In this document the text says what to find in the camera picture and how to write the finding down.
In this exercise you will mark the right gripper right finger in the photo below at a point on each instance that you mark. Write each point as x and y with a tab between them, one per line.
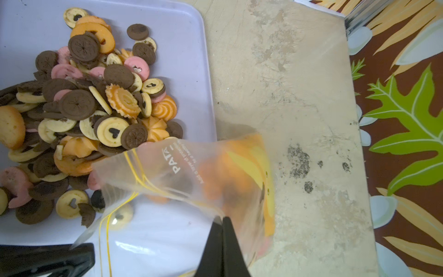
233	262

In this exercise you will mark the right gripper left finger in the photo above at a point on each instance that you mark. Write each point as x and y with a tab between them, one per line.
211	263

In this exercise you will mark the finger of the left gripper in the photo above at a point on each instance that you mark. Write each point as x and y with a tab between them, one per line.
47	260

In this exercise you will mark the ziploc bag with yellow toy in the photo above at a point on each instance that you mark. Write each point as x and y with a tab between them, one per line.
162	198

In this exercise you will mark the pile of poured cookies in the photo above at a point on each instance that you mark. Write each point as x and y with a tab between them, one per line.
88	101

